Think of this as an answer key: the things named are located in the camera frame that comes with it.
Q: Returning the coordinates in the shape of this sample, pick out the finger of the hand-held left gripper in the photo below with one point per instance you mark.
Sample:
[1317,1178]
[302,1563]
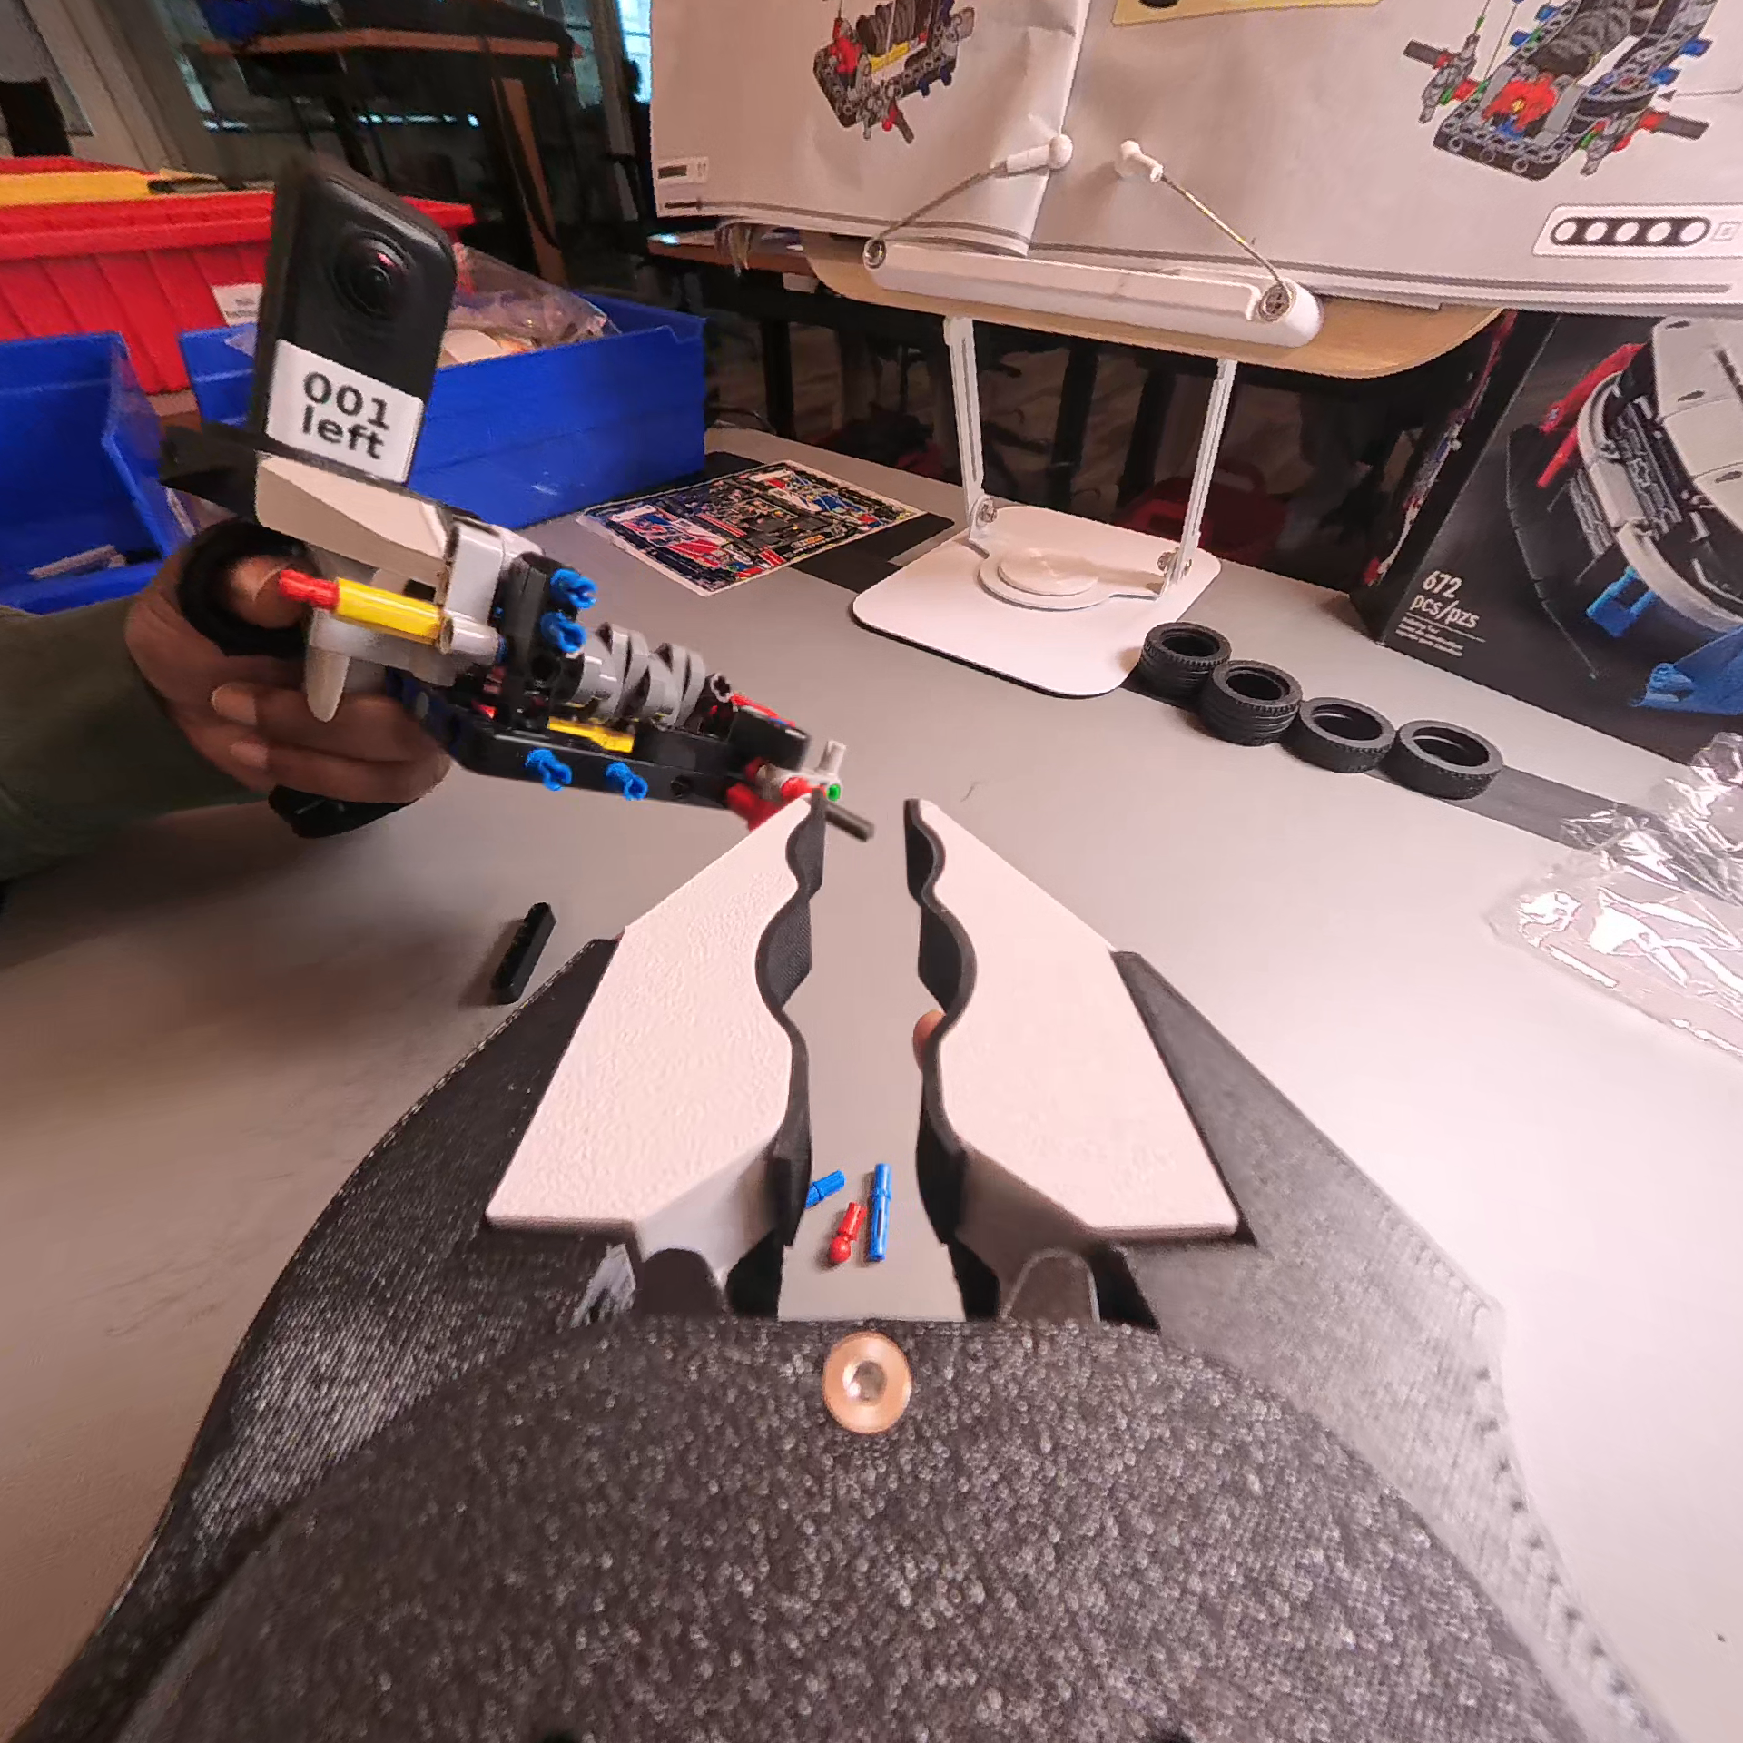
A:
[355,523]

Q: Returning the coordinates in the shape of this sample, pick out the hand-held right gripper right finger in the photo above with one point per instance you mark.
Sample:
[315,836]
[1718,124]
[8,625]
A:
[1063,1076]

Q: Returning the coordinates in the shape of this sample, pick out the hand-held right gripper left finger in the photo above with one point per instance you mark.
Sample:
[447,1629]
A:
[654,1076]

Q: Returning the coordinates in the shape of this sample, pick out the lego chassis assembly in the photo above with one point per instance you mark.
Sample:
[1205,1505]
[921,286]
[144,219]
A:
[642,682]

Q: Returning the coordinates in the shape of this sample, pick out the person's left forearm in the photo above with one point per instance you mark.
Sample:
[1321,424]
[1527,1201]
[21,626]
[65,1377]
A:
[68,737]

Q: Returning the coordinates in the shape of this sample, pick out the black five-hole lego beam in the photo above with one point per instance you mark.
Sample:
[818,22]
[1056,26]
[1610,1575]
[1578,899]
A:
[525,954]

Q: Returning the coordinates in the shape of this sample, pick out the short blue lego pin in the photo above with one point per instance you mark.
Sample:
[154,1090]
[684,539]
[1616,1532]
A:
[825,1188]

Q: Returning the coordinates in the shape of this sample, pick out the long blue lego pin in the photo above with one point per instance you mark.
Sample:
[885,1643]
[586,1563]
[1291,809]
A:
[879,1209]

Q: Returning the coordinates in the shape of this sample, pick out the red lego pin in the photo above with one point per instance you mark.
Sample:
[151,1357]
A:
[849,1234]

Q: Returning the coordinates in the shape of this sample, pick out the black lego tyre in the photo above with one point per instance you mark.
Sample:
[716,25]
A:
[1158,667]
[1247,728]
[1342,757]
[1443,781]

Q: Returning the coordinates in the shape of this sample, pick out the lego set box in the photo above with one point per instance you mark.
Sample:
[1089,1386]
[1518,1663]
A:
[1497,545]

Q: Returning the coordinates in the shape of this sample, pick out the lego instruction booklet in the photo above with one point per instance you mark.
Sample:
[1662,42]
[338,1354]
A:
[1227,110]

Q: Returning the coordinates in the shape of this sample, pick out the person's left hand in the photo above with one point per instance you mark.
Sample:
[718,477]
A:
[245,707]

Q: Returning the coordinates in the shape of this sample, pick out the clear bag of parts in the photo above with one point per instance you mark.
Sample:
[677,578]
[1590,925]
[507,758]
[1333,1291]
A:
[517,305]

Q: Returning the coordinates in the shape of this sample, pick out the red plastic bin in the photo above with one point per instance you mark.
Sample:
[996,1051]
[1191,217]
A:
[123,265]

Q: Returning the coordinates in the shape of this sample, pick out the blue plastic bin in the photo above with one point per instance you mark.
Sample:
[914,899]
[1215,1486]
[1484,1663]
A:
[68,448]
[572,408]

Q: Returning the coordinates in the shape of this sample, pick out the yellow plastic bin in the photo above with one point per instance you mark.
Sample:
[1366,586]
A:
[82,188]

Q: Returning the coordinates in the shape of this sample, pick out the colourful sticker sheet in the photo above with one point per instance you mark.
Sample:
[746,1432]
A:
[751,523]

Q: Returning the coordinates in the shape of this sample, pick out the white book stand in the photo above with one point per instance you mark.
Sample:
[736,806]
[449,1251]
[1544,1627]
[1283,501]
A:
[1049,598]

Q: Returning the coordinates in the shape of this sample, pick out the clear plastic bag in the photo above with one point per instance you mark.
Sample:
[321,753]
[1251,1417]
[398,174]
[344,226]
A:
[1634,911]

